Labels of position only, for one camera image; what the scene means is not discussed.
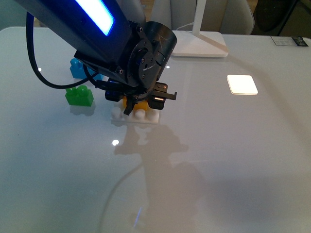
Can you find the white studded base plate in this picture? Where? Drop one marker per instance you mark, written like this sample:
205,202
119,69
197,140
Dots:
151,116

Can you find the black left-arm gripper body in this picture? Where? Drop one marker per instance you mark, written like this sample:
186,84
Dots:
118,91

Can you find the dark label sticker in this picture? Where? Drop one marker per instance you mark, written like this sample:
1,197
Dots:
289,41

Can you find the right beige chair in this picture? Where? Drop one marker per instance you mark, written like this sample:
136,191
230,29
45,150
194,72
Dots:
224,16

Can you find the yellow two-stud block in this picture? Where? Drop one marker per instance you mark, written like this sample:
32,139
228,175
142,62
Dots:
140,105

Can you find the blue three-stud block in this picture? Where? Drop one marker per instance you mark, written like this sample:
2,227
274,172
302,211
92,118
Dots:
77,70

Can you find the white desk lamp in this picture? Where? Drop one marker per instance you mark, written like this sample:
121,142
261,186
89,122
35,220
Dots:
199,44

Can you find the beige chair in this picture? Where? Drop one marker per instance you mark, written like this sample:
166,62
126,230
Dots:
224,16
133,10

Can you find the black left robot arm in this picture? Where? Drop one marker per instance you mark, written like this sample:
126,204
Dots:
121,57

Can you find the left beige chair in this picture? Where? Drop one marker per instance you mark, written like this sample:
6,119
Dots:
133,10

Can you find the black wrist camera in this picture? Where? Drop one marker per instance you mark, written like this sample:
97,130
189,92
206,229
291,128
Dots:
156,99

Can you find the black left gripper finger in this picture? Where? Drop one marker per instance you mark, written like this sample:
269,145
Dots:
130,104

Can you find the green two-stud block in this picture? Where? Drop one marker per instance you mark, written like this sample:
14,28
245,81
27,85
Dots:
79,96

